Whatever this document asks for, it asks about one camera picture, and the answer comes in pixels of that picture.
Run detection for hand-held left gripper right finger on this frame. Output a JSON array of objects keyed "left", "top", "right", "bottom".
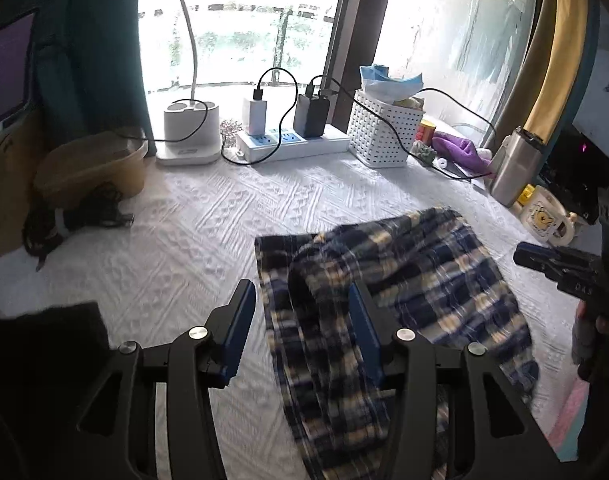
[{"left": 348, "top": 281, "right": 561, "bottom": 480}]

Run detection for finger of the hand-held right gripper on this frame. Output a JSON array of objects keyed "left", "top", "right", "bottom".
[{"left": 513, "top": 241, "right": 603, "bottom": 306}]

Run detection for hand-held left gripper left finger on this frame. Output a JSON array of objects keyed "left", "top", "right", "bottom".
[{"left": 77, "top": 279, "right": 258, "bottom": 480}]

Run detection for blue plaid pants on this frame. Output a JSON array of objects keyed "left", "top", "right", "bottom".
[{"left": 254, "top": 206, "right": 541, "bottom": 480}]

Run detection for person's right forearm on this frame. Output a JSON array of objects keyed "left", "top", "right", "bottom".
[{"left": 581, "top": 360, "right": 609, "bottom": 462}]

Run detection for person's right hand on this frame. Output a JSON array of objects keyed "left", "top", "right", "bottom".
[{"left": 571, "top": 302, "right": 603, "bottom": 383}]

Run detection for white bear print mug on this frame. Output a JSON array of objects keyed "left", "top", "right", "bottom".
[{"left": 517, "top": 185, "right": 580, "bottom": 247}]

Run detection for black electronic device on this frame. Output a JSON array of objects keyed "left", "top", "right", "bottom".
[{"left": 537, "top": 122, "right": 609, "bottom": 226}]

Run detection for stainless steel tumbler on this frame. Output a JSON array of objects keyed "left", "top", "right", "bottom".
[{"left": 489, "top": 126, "right": 545, "bottom": 209}]

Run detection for white quilted table cover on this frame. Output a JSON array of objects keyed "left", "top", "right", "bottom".
[{"left": 0, "top": 145, "right": 591, "bottom": 480}]

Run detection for purple cloth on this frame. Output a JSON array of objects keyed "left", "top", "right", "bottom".
[{"left": 431, "top": 131, "right": 496, "bottom": 176}]

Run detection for small green object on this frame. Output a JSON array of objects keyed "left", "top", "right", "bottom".
[{"left": 411, "top": 142, "right": 438, "bottom": 166}]

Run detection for pink and blue mat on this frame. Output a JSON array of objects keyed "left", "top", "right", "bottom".
[{"left": 547, "top": 375, "right": 590, "bottom": 464}]

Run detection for teal curtain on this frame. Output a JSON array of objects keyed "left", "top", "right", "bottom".
[
  {"left": 37, "top": 0, "right": 158, "bottom": 149},
  {"left": 569, "top": 0, "right": 603, "bottom": 131}
]

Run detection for white power strip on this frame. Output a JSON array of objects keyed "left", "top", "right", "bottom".
[{"left": 236, "top": 124, "right": 351, "bottom": 164}]

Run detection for white desk lamp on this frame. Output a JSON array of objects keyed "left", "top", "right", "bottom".
[{"left": 102, "top": 0, "right": 248, "bottom": 167}]

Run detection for gold curtain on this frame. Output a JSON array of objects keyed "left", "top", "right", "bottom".
[{"left": 494, "top": 0, "right": 593, "bottom": 136}]

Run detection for dark cloth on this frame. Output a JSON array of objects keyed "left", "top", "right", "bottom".
[{"left": 0, "top": 300, "right": 111, "bottom": 480}]

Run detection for white perforated plastic basket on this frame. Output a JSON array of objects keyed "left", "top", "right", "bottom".
[{"left": 347, "top": 88, "right": 425, "bottom": 169}]

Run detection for white charger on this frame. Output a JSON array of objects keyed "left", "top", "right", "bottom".
[{"left": 242, "top": 99, "right": 269, "bottom": 136}]

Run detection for yellow plastic bowl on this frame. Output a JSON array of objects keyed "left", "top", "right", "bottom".
[{"left": 34, "top": 132, "right": 150, "bottom": 209}]

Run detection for blue face mask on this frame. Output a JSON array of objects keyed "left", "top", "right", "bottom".
[{"left": 359, "top": 64, "right": 425, "bottom": 101}]

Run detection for black charger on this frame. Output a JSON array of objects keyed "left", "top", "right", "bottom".
[{"left": 307, "top": 96, "right": 331, "bottom": 139}]

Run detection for cardboard box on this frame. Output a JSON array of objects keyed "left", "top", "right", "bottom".
[{"left": 0, "top": 105, "right": 55, "bottom": 264}]

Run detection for computer monitor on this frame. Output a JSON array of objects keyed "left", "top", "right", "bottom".
[{"left": 0, "top": 7, "right": 40, "bottom": 141}]

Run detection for black cable bundle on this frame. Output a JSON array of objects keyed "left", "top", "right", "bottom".
[{"left": 22, "top": 182, "right": 136, "bottom": 272}]

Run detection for dark brown window post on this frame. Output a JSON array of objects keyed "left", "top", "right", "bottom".
[{"left": 324, "top": 0, "right": 398, "bottom": 129}]

